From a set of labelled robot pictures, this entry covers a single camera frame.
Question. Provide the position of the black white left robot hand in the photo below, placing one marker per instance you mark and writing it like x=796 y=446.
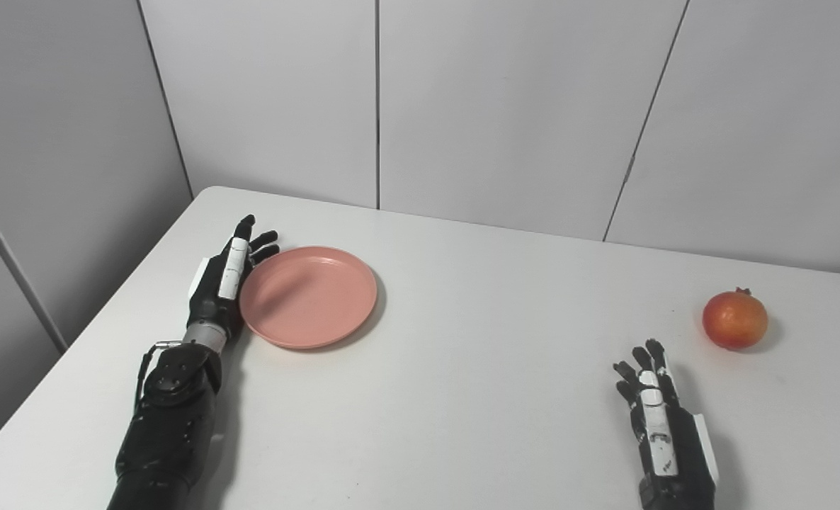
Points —
x=207 y=301

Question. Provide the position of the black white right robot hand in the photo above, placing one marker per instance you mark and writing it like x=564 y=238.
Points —
x=685 y=453

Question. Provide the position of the pink round plate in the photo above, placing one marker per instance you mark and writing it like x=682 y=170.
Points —
x=310 y=297

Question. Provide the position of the red orange pomegranate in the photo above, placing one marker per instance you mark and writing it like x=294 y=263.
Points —
x=735 y=320

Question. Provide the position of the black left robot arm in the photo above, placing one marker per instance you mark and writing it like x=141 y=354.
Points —
x=168 y=432

